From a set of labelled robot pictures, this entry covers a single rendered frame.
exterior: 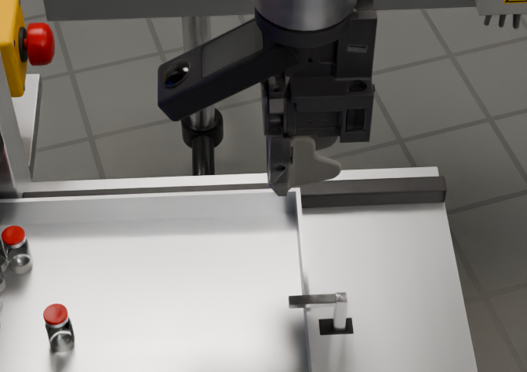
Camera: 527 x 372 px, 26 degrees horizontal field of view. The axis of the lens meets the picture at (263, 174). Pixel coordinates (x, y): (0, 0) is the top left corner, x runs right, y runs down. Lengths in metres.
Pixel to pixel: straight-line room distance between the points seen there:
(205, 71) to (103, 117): 1.56
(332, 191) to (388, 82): 1.40
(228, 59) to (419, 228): 0.32
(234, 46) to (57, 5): 1.12
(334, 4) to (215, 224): 0.35
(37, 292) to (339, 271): 0.27
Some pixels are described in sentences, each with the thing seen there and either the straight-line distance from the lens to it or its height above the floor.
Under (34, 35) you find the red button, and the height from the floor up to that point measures 1.01.
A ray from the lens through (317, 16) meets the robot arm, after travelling 0.78.
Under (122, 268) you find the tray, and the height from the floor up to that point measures 0.88.
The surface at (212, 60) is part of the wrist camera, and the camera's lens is 0.85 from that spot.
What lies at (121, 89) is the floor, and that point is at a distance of 2.45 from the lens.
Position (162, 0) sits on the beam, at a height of 0.47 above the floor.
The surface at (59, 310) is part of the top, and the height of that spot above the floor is 0.93.
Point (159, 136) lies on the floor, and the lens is 2.35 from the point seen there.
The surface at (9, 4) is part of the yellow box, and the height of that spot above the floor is 1.03.
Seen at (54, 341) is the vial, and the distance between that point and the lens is 0.99.
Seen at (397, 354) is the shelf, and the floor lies 0.88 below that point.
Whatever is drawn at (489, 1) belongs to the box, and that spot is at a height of 0.49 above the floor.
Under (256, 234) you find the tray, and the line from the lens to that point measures 1.07.
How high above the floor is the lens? 1.73
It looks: 50 degrees down
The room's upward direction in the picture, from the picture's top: straight up
